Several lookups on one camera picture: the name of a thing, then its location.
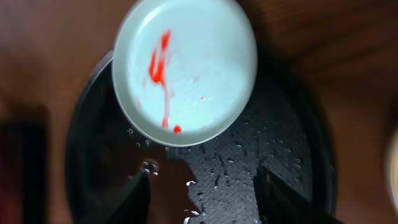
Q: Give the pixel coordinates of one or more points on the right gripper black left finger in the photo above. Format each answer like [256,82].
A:
[130,205]

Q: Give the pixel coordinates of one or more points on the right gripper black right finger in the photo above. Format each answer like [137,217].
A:
[278,203]

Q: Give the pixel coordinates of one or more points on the yellow plate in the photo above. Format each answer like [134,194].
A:
[390,169]

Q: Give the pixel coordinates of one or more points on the mint plate with red streak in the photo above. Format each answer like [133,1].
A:
[183,71]

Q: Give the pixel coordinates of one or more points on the round black tray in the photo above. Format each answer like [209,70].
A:
[282,128]

